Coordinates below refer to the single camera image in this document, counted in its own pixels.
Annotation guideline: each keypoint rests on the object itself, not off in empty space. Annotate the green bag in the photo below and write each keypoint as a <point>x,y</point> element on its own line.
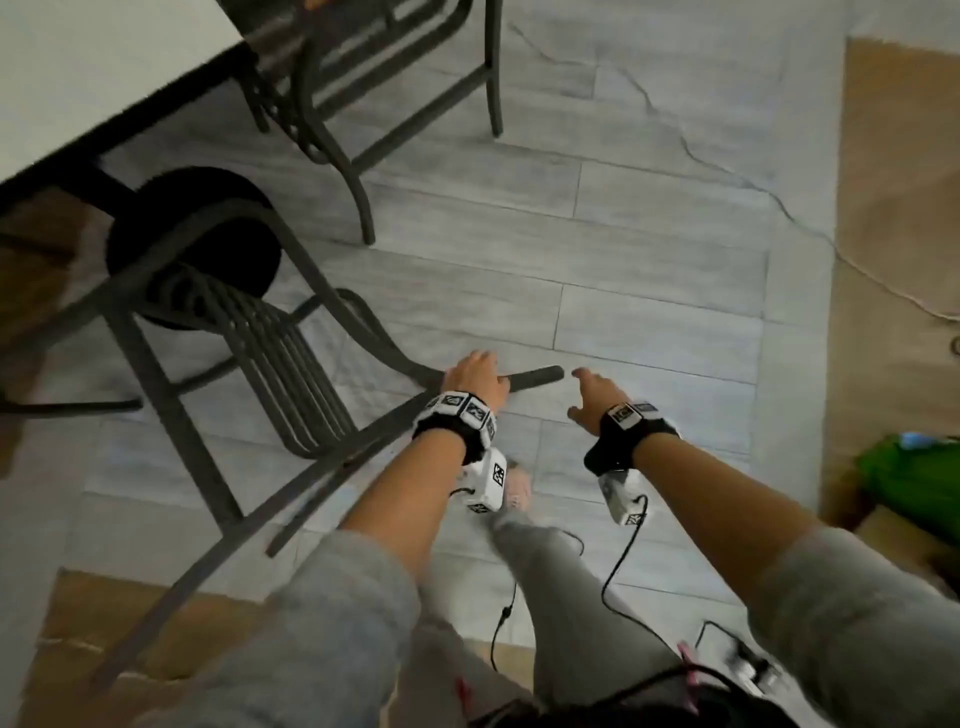
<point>915,487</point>

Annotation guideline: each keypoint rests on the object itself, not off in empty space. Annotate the person's left hand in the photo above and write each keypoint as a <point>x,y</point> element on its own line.
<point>476,375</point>

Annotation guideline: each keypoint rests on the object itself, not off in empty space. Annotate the white square table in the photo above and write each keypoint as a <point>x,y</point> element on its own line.
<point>90,60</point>

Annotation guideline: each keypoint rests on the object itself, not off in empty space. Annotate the pink slipper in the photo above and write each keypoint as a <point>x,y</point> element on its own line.
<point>519,489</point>

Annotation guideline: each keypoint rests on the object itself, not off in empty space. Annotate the person's right forearm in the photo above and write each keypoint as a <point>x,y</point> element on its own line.
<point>712,510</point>

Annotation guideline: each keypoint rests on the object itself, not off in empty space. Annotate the grey trousers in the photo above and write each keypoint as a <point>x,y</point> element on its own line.
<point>570,600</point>

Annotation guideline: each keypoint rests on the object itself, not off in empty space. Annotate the cardboard box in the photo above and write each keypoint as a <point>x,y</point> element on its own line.
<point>892,534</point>

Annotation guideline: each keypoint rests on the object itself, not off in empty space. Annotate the grey sweatshirt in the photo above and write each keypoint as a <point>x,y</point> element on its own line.
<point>337,637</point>

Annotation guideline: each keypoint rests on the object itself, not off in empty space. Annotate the black round table base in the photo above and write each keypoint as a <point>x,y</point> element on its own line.
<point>225,251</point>

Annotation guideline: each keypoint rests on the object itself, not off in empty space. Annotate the person's right hand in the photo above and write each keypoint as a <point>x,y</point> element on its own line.
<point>600,397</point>

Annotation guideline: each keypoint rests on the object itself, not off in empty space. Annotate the black wristband with white markers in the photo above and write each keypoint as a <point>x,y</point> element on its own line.
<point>626,435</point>
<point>454,420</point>

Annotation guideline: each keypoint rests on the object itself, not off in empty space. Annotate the person's left forearm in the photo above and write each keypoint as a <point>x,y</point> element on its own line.
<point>409,495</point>

